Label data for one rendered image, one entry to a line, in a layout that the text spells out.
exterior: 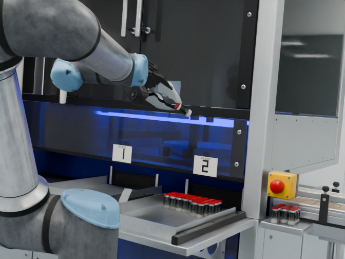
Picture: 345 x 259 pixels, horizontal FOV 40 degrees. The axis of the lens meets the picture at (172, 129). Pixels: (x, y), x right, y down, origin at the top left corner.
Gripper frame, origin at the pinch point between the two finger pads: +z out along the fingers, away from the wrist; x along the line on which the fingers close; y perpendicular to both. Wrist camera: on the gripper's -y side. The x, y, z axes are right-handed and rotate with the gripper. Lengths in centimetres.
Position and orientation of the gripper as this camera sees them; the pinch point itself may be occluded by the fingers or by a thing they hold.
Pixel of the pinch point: (174, 105)
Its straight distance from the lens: 128.6
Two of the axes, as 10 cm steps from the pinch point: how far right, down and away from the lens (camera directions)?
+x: -6.3, 6.5, 4.3
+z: 7.7, 5.0, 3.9
